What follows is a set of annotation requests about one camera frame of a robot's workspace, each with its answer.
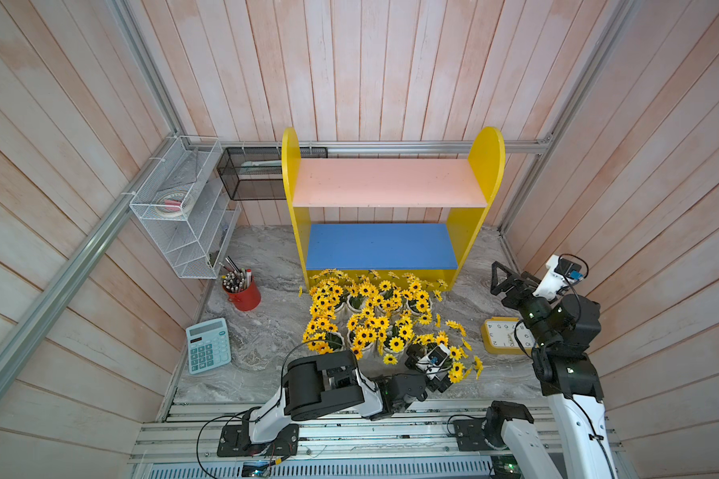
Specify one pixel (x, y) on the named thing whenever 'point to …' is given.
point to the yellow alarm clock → (506, 336)
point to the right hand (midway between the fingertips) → (506, 266)
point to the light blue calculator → (208, 345)
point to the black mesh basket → (258, 173)
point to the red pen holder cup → (242, 289)
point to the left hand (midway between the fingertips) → (441, 354)
